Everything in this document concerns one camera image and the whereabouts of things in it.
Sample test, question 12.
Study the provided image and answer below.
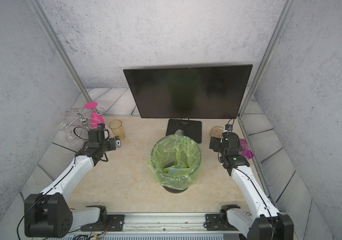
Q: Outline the light green sticky note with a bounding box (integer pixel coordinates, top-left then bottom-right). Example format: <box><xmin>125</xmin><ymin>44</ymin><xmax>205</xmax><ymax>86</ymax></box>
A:
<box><xmin>180</xmin><ymin>168</ymin><xmax>193</xmax><ymax>176</ymax></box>

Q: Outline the blue sticky note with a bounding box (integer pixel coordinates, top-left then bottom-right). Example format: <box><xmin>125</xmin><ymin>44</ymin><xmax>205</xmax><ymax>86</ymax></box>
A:
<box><xmin>168</xmin><ymin>167</ymin><xmax>184</xmax><ymax>178</ymax></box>

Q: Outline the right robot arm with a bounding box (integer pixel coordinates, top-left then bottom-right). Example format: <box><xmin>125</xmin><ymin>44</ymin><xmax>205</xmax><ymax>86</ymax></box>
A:
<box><xmin>206</xmin><ymin>132</ymin><xmax>294</xmax><ymax>240</ymax></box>

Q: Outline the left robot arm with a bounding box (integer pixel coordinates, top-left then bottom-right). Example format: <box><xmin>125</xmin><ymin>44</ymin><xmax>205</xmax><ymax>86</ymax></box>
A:
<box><xmin>19</xmin><ymin>124</ymin><xmax>120</xmax><ymax>238</ymax></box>

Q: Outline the black monitor stand base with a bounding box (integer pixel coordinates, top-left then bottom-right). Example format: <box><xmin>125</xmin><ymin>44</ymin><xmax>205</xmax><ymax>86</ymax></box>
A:
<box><xmin>165</xmin><ymin>119</ymin><xmax>203</xmax><ymax>144</ymax></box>

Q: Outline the black computer monitor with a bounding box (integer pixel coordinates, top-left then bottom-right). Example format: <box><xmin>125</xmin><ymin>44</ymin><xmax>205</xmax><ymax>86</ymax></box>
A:
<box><xmin>123</xmin><ymin>65</ymin><xmax>253</xmax><ymax>119</ymax></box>

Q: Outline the amber plastic cup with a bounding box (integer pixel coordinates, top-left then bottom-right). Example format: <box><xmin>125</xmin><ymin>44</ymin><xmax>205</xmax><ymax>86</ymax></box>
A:
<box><xmin>109</xmin><ymin>120</ymin><xmax>125</xmax><ymax>140</ymax></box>

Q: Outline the purple snack bag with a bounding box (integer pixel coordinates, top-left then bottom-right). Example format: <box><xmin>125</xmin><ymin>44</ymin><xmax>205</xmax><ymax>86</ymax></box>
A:
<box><xmin>240</xmin><ymin>139</ymin><xmax>254</xmax><ymax>160</ymax></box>

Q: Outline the pink wine glass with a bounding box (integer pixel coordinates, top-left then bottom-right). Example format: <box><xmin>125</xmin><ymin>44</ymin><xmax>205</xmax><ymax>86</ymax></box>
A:
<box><xmin>84</xmin><ymin>102</ymin><xmax>105</xmax><ymax>129</ymax></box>

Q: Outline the green plastic bin liner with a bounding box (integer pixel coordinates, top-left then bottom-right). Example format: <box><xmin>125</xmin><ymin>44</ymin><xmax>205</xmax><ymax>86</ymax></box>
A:
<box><xmin>147</xmin><ymin>133</ymin><xmax>204</xmax><ymax>191</ymax></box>

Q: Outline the black trash bin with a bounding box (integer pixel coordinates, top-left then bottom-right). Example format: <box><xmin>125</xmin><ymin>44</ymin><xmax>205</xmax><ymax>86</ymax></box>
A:
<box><xmin>154</xmin><ymin>134</ymin><xmax>200</xmax><ymax>194</ymax></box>

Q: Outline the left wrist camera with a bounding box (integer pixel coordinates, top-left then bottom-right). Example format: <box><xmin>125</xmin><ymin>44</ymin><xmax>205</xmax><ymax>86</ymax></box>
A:
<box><xmin>97</xmin><ymin>123</ymin><xmax>106</xmax><ymax>129</ymax></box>

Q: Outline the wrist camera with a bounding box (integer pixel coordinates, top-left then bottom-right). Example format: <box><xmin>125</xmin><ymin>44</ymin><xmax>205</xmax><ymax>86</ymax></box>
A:
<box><xmin>224</xmin><ymin>124</ymin><xmax>233</xmax><ymax>132</ymax></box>
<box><xmin>97</xmin><ymin>123</ymin><xmax>106</xmax><ymax>129</ymax></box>

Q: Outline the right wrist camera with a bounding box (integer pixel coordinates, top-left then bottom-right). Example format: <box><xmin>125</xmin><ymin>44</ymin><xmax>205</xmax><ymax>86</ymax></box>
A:
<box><xmin>224</xmin><ymin>124</ymin><xmax>233</xmax><ymax>132</ymax></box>

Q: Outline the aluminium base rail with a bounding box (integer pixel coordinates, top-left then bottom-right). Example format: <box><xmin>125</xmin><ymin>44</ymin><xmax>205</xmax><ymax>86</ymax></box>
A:
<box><xmin>32</xmin><ymin>211</ymin><xmax>298</xmax><ymax>240</ymax></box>

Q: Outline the right aluminium frame post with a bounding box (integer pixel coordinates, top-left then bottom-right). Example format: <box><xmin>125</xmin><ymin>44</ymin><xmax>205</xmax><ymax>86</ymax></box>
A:
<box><xmin>238</xmin><ymin>0</ymin><xmax>296</xmax><ymax>119</ymax></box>

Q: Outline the aluminium frame post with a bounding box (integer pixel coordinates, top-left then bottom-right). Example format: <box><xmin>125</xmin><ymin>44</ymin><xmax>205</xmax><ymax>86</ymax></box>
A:
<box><xmin>28</xmin><ymin>0</ymin><xmax>92</xmax><ymax>102</ymax></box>
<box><xmin>238</xmin><ymin>0</ymin><xmax>296</xmax><ymax>119</ymax></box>

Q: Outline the left aluminium frame post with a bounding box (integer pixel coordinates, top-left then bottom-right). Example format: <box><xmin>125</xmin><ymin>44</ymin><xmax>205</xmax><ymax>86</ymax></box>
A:
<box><xmin>28</xmin><ymin>0</ymin><xmax>92</xmax><ymax>102</ymax></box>

